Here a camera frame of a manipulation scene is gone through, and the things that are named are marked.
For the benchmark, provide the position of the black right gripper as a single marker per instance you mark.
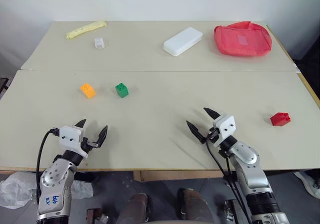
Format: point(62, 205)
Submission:
point(212, 135)

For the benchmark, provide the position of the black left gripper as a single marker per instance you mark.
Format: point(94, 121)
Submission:
point(87, 144)

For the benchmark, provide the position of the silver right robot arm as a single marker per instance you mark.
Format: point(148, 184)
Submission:
point(252, 169)

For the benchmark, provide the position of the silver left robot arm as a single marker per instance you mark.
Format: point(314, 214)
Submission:
point(56, 181)

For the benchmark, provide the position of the orange toy brick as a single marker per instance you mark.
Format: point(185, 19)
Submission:
point(87, 91)

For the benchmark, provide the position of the green toy brick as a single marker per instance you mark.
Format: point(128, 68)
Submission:
point(121, 90)

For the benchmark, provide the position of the red toy brick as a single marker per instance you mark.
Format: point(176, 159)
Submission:
point(280, 119)

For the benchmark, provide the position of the white plastic case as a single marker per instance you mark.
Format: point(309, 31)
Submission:
point(183, 41)

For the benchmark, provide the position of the small clear plastic box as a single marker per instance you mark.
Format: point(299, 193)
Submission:
point(99, 42)

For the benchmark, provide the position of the red fabric bag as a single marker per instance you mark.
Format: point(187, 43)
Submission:
point(242, 40)

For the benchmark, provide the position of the white crumpled plastic bag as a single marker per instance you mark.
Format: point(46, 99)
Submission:
point(17, 189)

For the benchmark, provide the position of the yellow rolled cloth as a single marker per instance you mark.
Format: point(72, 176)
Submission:
point(85, 29)

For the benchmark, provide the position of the white sneaker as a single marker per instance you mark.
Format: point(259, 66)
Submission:
point(308, 182)

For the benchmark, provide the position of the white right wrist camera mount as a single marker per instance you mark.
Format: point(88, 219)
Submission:
point(225, 126)

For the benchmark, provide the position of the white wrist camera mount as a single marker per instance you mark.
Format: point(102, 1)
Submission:
point(225, 126)
point(70, 136)

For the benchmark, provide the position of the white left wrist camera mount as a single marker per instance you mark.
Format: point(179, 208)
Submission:
point(70, 136)

